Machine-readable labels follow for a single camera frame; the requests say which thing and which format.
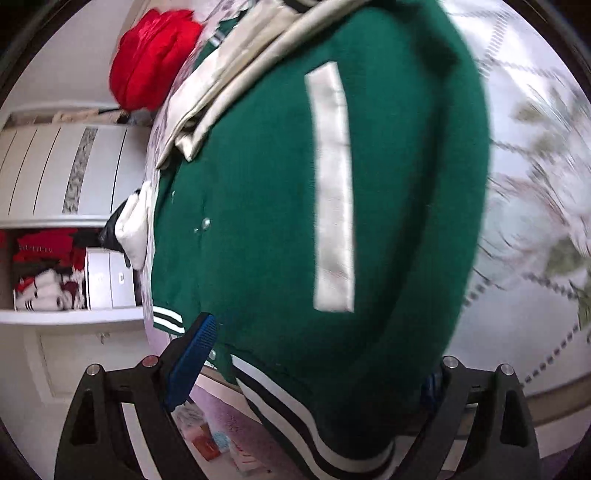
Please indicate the green varsity jacket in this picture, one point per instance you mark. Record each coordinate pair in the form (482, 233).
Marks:
(277, 184)

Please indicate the white sliding-door wardrobe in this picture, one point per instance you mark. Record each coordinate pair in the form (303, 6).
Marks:
(41, 170)

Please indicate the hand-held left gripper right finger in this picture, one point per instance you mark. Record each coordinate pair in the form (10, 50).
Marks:
(430, 392)

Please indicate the white drawer unit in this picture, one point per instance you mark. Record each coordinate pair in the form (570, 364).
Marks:
(106, 277)

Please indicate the bed with purple floral blanket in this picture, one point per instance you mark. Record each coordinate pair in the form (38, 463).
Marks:
(221, 415)

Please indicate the red hanging clothes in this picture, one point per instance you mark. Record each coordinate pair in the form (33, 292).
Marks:
(41, 244)

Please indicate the scattered paper packets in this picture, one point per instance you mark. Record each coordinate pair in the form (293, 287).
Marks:
(207, 443)

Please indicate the white floral diamond-pattern mat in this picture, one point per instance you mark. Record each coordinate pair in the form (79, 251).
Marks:
(531, 184)

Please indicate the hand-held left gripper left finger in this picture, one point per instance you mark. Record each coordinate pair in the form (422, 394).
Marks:
(194, 360)

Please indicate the red quilt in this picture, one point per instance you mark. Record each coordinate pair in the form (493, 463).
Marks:
(147, 60)

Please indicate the black garment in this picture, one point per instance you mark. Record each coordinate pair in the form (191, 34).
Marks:
(111, 230)

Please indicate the white fluffy garment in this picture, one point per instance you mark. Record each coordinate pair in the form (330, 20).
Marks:
(134, 230)

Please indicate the white folded clothes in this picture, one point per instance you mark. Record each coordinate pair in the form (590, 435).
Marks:
(46, 293)

